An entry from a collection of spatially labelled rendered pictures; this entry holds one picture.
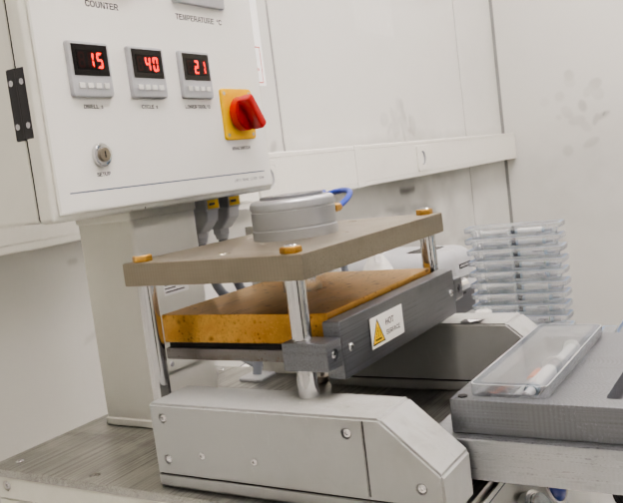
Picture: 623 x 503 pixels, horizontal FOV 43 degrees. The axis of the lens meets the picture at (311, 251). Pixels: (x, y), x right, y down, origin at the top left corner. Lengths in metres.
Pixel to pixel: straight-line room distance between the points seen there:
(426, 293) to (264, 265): 0.20
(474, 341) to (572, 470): 0.27
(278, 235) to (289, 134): 1.00
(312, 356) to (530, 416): 0.16
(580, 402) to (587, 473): 0.05
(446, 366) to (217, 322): 0.26
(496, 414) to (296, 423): 0.14
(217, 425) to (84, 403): 0.59
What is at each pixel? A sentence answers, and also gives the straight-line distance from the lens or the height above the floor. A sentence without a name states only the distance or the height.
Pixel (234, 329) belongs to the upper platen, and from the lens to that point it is 0.66.
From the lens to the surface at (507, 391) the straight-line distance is 0.57.
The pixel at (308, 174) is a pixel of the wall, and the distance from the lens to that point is 1.63.
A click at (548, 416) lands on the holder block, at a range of 0.56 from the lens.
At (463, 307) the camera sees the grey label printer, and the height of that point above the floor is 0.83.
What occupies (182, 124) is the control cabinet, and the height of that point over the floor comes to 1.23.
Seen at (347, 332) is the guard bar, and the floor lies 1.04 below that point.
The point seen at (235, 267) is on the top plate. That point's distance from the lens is 0.61.
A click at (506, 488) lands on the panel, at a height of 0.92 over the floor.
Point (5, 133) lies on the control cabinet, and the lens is 0.73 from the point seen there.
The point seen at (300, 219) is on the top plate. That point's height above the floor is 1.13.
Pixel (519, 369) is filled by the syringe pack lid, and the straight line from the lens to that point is 0.61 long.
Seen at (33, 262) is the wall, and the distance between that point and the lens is 1.13.
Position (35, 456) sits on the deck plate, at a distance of 0.82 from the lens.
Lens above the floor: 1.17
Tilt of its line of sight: 6 degrees down
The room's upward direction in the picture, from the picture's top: 7 degrees counter-clockwise
